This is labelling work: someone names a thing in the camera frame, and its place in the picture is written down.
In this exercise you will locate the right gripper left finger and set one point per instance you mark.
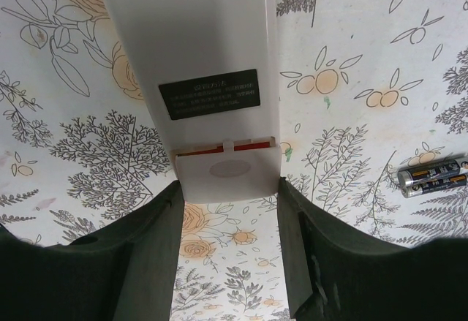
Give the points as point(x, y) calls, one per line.
point(144, 249)

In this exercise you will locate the red white remote control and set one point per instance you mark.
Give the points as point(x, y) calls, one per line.
point(207, 68)

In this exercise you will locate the white battery cover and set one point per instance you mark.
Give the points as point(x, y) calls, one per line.
point(229, 176)

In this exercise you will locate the red AAA battery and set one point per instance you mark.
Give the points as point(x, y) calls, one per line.
point(252, 144)
point(199, 150)

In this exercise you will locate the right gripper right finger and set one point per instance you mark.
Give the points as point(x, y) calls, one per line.
point(332, 270)

